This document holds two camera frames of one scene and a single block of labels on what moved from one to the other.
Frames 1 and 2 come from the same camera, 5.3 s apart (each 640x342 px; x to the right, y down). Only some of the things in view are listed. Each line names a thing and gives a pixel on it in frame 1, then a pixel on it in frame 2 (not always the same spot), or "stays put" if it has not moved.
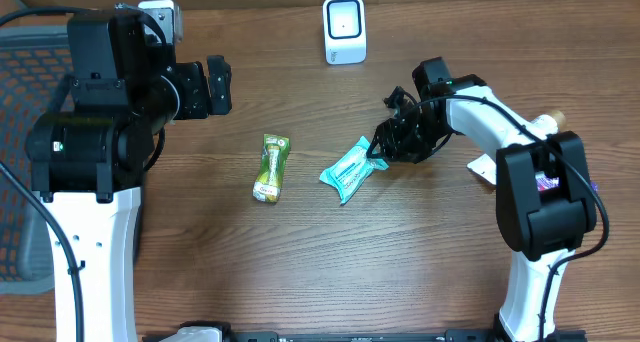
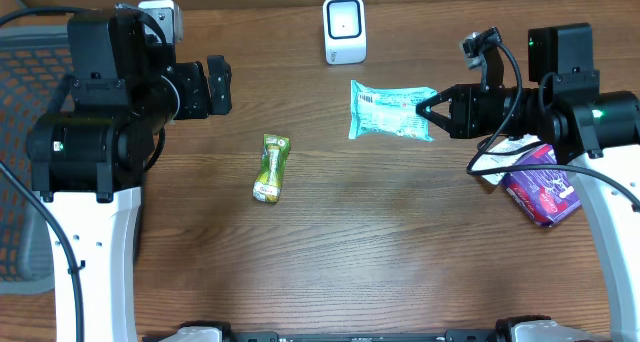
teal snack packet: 348,173 to 390,110
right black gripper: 396,148 to 463,121
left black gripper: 201,88 stays put
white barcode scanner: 344,23 stays put
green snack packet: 267,186 stays put
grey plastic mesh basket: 33,60 stays put
